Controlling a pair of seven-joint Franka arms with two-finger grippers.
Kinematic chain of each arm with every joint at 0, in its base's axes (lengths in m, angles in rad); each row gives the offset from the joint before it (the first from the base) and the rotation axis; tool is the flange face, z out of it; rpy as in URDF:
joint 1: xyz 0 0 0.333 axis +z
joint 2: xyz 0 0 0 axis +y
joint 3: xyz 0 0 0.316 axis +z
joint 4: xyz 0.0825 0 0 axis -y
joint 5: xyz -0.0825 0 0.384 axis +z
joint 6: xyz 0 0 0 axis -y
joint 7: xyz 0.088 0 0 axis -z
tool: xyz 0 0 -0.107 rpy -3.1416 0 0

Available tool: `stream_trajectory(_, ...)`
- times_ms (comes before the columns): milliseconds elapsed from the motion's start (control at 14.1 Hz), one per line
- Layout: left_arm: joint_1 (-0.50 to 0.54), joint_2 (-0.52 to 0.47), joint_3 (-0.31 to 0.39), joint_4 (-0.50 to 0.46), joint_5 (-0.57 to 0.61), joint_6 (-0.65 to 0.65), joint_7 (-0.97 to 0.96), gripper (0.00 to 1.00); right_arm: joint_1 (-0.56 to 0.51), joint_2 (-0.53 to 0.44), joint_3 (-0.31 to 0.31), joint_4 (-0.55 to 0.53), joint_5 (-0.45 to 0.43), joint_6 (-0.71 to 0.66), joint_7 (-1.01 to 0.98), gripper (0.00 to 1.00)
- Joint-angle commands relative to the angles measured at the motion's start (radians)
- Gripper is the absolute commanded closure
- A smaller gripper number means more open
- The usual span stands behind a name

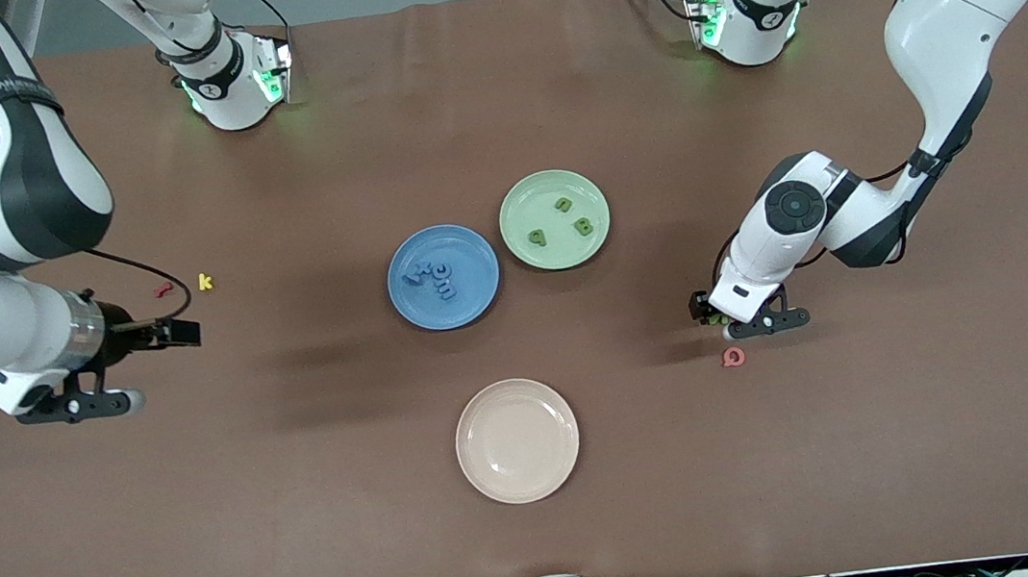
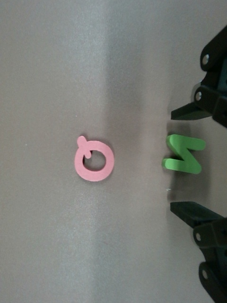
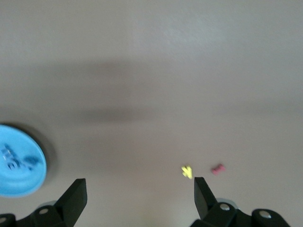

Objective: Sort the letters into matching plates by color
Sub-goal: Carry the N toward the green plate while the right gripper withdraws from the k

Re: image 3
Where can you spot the brown table cover sheet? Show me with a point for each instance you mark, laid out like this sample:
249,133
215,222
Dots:
118,47

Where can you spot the blue plate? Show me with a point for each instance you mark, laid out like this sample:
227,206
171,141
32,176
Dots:
21,184

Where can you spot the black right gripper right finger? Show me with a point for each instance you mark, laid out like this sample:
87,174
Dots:
203,196

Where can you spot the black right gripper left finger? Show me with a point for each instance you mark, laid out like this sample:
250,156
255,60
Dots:
71,201

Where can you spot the red foam letter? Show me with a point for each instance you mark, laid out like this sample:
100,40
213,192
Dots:
217,169

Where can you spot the yellow foam letter k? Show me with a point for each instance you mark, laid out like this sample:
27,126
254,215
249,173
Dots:
188,172

